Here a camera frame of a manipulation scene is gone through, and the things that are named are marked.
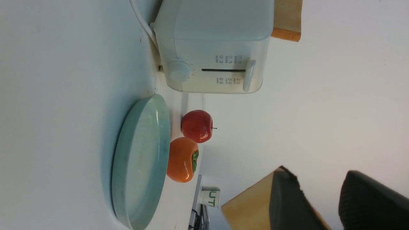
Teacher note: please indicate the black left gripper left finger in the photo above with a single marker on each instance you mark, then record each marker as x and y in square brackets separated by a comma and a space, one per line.
[289, 208]

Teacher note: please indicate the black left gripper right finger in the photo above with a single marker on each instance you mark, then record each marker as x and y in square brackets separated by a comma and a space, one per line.
[366, 204]

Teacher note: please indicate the toast slice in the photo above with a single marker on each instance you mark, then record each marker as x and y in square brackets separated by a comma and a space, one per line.
[250, 209]
[287, 20]

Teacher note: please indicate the white two-slot toaster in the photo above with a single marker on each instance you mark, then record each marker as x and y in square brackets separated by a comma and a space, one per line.
[214, 46]

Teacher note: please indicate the white paper cup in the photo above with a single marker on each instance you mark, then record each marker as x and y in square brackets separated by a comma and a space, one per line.
[210, 198]

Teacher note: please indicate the orange persimmon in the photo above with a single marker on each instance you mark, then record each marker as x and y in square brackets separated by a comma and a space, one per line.
[182, 161]

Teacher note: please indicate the red apple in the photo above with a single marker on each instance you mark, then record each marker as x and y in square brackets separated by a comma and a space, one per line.
[198, 126]

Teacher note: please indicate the light green plate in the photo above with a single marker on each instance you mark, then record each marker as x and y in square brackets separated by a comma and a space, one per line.
[140, 162]

